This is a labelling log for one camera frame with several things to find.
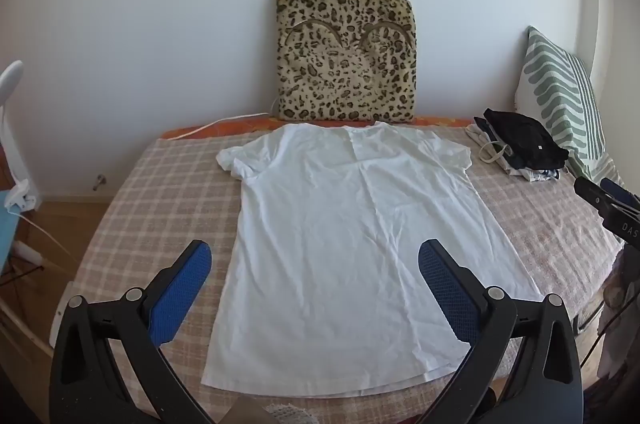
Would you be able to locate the cream tote bag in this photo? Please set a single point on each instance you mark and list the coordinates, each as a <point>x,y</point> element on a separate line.
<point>487,139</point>

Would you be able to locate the orange patterned bedsheet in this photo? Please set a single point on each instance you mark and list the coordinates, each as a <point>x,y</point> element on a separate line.
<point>200,130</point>

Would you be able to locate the white t-shirt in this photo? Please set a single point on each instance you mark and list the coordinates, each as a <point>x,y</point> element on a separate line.
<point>345,224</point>

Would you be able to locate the green striped pillow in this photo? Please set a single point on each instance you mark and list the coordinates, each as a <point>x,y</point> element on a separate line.
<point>560,104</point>

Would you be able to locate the leopard print cushion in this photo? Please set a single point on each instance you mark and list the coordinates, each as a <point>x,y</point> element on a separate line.
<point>345,59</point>

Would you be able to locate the black folded garment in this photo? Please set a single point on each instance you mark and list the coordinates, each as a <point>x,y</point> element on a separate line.
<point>525,137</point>

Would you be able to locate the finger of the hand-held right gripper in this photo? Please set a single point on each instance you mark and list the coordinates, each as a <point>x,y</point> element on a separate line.
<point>595,196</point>
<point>622,193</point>

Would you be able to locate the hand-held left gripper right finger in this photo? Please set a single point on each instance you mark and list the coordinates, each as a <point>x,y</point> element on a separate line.
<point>444,288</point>

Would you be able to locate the metal door stopper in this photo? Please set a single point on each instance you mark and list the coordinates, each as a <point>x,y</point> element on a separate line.
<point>100,181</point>

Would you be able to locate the pink plaid blanket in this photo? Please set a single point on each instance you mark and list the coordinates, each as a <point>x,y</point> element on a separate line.
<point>150,214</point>

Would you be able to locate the white clamp lamp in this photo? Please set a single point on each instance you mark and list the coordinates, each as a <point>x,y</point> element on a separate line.
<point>15,144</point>

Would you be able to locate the light blue board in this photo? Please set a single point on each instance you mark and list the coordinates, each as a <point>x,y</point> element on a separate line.
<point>7,229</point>

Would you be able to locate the person's right forearm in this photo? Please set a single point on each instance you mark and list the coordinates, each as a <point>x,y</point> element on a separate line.
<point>625,329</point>

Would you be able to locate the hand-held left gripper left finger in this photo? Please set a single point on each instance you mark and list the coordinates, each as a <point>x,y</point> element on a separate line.
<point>186,283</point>

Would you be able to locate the white patterned folded garment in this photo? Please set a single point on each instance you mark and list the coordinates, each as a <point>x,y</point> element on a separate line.
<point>535,174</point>

